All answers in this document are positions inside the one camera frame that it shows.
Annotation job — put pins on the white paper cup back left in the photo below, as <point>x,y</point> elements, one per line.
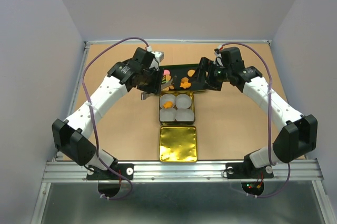
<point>167,97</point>

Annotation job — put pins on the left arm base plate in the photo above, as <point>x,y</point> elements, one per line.
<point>124,169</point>

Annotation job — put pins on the green sandwich cookie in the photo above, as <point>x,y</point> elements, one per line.
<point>166,79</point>

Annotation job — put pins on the white paper cup front right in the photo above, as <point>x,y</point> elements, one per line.
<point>184,115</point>

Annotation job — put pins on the orange fish cookie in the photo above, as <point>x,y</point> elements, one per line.
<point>168,104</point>
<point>185,85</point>

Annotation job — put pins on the black serving tray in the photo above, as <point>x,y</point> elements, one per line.
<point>178,77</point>

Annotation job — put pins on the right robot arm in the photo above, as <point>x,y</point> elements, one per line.
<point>297,132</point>

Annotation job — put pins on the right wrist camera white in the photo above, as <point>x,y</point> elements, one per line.
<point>218,58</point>

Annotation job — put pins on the gold tin lid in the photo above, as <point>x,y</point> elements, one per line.
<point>178,144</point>

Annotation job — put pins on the metal tongs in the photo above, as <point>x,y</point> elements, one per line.
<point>145,95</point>

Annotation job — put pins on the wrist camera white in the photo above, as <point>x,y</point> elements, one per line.
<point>158,55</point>
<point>218,58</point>

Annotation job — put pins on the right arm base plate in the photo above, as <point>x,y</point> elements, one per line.
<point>241,170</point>

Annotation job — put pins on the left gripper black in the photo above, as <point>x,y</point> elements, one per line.
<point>155,87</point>

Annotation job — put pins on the white paper cup back right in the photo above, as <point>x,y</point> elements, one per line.
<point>183,101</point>

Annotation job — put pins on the aluminium rail frame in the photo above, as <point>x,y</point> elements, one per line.
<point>229,125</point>

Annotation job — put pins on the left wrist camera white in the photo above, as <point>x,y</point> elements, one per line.
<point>158,55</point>

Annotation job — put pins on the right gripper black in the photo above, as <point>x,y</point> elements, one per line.
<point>206,64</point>

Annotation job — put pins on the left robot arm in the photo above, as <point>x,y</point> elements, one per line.
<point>71,135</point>

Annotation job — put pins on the swirl tan cookie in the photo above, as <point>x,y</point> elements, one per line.
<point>184,79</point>

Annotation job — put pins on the pink sandwich cookie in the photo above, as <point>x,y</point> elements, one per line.
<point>166,72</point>

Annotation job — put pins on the gold cookie tin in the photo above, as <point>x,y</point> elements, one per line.
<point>176,108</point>

